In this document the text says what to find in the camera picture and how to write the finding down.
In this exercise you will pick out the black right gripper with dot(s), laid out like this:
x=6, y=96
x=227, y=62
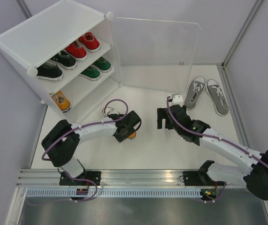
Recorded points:
x=162, y=114

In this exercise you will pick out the grey sneaker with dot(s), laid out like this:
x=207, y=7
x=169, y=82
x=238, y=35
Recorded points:
x=195, y=89
x=217, y=96

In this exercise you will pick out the green sneaker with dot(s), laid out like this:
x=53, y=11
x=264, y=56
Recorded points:
x=103, y=65
x=91, y=73

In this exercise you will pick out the orange sneaker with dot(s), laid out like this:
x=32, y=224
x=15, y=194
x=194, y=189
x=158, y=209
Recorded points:
x=132, y=136
x=61, y=101

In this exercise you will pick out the red sneaker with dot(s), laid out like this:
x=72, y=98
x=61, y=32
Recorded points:
x=76, y=51
x=90, y=41

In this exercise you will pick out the black sneaker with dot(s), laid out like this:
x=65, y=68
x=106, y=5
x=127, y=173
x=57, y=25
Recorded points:
x=53, y=73
x=65, y=60

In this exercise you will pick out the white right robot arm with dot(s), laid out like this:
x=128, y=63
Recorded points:
x=250, y=168

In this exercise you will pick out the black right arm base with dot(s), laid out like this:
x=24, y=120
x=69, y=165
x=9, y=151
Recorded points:
x=196, y=178

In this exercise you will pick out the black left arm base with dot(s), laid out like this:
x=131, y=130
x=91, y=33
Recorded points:
x=84, y=179

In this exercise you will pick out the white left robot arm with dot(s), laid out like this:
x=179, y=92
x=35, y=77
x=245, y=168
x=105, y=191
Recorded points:
x=62, y=141

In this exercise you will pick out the clear acrylic cabinet door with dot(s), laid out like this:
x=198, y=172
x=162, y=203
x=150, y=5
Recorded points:
x=155, y=54

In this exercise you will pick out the white plastic shoe cabinet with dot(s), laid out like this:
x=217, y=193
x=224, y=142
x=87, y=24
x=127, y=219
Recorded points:
x=33, y=42

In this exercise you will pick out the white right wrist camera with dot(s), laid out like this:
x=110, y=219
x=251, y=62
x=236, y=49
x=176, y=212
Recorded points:
x=175, y=99

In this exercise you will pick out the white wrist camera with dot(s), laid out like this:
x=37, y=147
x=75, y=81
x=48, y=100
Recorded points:
x=108, y=111
x=175, y=99

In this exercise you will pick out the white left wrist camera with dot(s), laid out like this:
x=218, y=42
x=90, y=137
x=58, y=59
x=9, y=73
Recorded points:
x=108, y=111

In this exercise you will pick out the aluminium mounting rail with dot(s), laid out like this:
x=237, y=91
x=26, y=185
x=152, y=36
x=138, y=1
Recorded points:
x=50, y=178

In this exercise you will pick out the aluminium corner frame post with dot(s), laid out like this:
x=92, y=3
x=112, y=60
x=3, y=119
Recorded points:
x=229, y=72

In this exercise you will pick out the white slotted cable duct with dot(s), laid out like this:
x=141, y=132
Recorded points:
x=115, y=192

